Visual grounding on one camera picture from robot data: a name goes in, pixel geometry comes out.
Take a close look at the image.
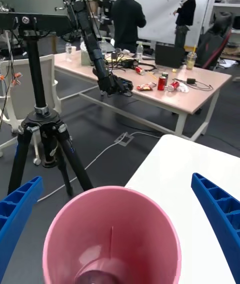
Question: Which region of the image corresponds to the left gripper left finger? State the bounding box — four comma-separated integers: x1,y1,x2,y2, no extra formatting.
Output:
0,175,45,269

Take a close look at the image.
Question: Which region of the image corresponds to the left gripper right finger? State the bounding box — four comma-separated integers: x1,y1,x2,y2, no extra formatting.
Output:
191,172,240,284

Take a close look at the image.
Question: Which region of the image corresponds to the pink plastic bin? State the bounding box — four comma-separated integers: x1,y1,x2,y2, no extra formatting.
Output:
42,185,183,284

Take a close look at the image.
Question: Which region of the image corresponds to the metal floor socket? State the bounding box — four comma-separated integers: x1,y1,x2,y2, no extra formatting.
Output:
114,132,133,147

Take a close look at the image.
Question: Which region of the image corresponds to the pink-topped work desk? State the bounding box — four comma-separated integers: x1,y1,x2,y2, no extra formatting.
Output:
53,48,233,142

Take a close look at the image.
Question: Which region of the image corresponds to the crumpled white tissue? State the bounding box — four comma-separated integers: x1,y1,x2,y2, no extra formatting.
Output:
178,82,191,94

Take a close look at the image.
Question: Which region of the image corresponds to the black tripod with blue marks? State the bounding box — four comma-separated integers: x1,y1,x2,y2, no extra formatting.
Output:
0,12,95,197

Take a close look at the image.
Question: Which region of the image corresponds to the red snack bag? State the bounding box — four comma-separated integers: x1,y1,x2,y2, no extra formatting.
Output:
136,81,156,92

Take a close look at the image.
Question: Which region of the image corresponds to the clear cup with straw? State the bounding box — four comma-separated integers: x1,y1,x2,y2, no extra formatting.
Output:
186,44,198,71

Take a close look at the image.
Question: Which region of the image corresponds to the clear water bottle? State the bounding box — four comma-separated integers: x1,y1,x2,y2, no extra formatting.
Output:
136,41,145,63
65,42,73,61

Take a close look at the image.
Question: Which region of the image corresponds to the pale green tissue box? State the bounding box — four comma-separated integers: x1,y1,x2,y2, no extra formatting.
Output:
80,48,92,66

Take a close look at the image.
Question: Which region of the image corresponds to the black laptop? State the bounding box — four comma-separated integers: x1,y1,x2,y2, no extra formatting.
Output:
154,41,186,69

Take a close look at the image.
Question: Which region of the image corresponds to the black and red gaming chair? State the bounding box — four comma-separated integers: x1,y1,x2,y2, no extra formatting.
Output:
197,11,234,70

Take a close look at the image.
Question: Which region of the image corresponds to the person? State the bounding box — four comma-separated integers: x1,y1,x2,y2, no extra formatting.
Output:
111,0,147,54
173,0,197,51

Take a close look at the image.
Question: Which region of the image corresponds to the white storage shelf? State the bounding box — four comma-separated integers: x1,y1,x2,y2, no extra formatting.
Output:
212,0,240,61

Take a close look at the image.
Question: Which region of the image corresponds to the white whiteboard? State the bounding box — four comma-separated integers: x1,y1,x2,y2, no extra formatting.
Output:
133,0,216,45

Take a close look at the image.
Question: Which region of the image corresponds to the white floor cable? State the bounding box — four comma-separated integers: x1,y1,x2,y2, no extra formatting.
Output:
36,130,161,202

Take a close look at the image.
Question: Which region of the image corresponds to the black power adapter with cable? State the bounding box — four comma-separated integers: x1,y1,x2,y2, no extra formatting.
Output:
172,77,215,91

